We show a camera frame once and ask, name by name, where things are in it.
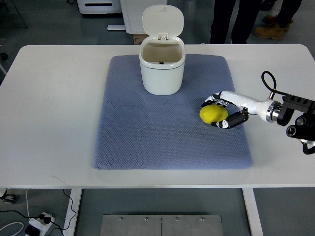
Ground grey metal base plate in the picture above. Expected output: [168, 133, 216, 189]
[100, 214, 223, 236]

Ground cardboard box behind bin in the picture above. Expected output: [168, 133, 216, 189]
[133, 34, 149, 45]

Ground blue quilted mat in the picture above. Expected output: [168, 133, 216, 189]
[93, 54, 252, 170]

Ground white table right leg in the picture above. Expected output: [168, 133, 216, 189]
[242, 188, 263, 236]

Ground tan work boot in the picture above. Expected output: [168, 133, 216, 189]
[252, 15, 293, 40]

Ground black power cable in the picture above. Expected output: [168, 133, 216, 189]
[0, 188, 77, 236]

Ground white table leg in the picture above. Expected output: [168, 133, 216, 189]
[63, 188, 83, 236]
[242, 188, 263, 236]

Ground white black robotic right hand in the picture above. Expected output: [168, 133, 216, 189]
[202, 91, 280, 129]

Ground yellow lemon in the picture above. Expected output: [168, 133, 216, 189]
[199, 105, 228, 124]

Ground white trash bin open lid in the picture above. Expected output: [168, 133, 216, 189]
[139, 4, 186, 95]

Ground white appliance with slot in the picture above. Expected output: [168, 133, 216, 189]
[77, 0, 122, 14]

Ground white power strip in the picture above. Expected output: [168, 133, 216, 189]
[29, 212, 55, 236]

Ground white cabinet background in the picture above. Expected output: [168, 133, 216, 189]
[107, 0, 167, 34]

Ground person dark trousers legs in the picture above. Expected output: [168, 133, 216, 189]
[209, 0, 261, 45]

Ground white table left leg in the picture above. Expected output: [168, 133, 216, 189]
[63, 188, 83, 236]

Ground white cable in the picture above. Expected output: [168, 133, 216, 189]
[0, 222, 25, 236]

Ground person legs right background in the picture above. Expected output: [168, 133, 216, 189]
[263, 0, 302, 28]

